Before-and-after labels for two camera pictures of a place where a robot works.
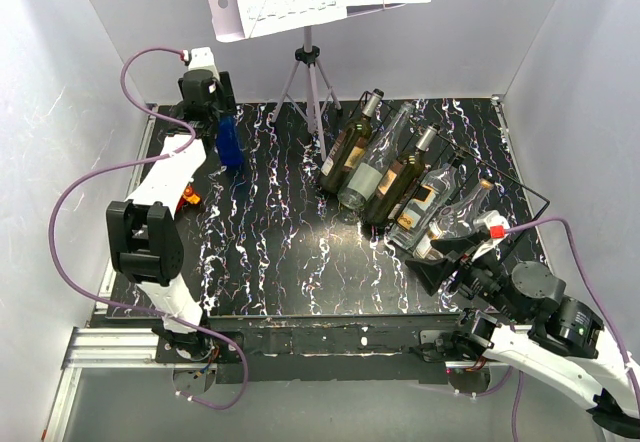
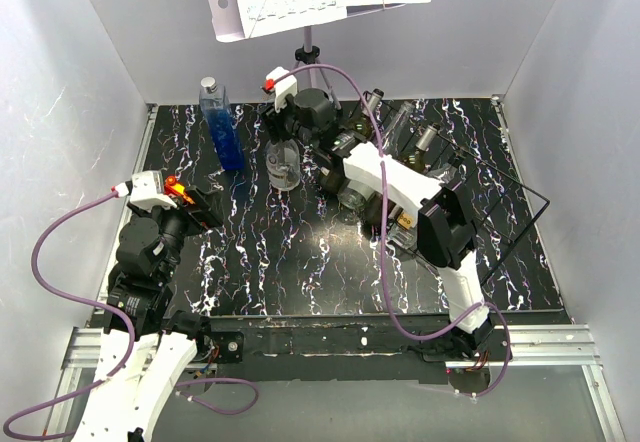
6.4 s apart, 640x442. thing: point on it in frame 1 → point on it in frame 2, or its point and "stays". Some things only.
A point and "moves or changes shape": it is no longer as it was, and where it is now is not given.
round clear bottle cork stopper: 453,221 moves or changes shape
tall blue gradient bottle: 228,141 stays
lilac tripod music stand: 228,20 stays
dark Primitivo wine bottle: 399,177 stays
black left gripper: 223,91 → 211,213
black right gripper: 430,272 → 272,118
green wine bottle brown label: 348,147 stays
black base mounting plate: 333,349 stays
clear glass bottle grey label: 356,190 stays
